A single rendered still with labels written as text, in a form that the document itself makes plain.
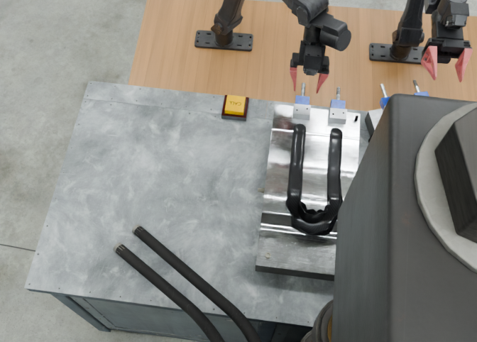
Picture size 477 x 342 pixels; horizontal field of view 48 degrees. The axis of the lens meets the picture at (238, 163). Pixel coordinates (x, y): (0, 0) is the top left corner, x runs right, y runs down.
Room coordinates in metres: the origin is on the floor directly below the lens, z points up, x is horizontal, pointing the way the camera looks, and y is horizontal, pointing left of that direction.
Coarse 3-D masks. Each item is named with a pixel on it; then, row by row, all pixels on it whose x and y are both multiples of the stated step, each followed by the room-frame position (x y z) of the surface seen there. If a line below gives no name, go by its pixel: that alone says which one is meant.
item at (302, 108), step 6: (300, 96) 0.92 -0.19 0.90; (306, 96) 0.92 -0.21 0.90; (300, 102) 0.90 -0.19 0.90; (306, 102) 0.90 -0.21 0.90; (294, 108) 0.87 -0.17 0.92; (300, 108) 0.87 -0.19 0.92; (306, 108) 0.87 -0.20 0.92; (294, 114) 0.85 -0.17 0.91; (300, 114) 0.85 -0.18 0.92; (306, 114) 0.85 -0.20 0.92
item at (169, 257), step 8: (136, 232) 0.51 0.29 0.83; (144, 232) 0.51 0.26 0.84; (144, 240) 0.49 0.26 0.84; (152, 240) 0.48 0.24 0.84; (152, 248) 0.46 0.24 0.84; (160, 248) 0.46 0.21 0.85; (160, 256) 0.44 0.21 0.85; (168, 256) 0.43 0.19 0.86; (176, 256) 0.43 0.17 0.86; (176, 264) 0.41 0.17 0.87; (184, 264) 0.41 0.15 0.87; (184, 272) 0.38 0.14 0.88; (192, 272) 0.38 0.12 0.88; (192, 280) 0.36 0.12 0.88; (200, 280) 0.36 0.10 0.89; (200, 288) 0.34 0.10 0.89; (208, 288) 0.34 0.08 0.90; (208, 296) 0.32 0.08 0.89; (216, 296) 0.31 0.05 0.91; (216, 304) 0.29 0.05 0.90; (224, 304) 0.29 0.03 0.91
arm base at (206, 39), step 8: (200, 32) 1.25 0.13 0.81; (208, 32) 1.25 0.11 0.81; (232, 32) 1.21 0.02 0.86; (200, 40) 1.21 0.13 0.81; (208, 40) 1.21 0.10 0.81; (216, 40) 1.20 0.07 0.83; (224, 40) 1.19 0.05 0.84; (232, 40) 1.21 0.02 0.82; (240, 40) 1.21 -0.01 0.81; (248, 40) 1.21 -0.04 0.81; (216, 48) 1.19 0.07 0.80; (224, 48) 1.18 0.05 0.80; (232, 48) 1.18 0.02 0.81; (240, 48) 1.18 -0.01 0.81; (248, 48) 1.18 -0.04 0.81
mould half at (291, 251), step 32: (288, 128) 0.81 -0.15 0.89; (320, 128) 0.81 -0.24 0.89; (352, 128) 0.81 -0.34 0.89; (288, 160) 0.71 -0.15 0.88; (320, 160) 0.71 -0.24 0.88; (352, 160) 0.71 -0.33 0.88; (320, 192) 0.59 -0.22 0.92; (288, 224) 0.52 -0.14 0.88; (288, 256) 0.43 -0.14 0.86; (320, 256) 0.43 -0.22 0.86
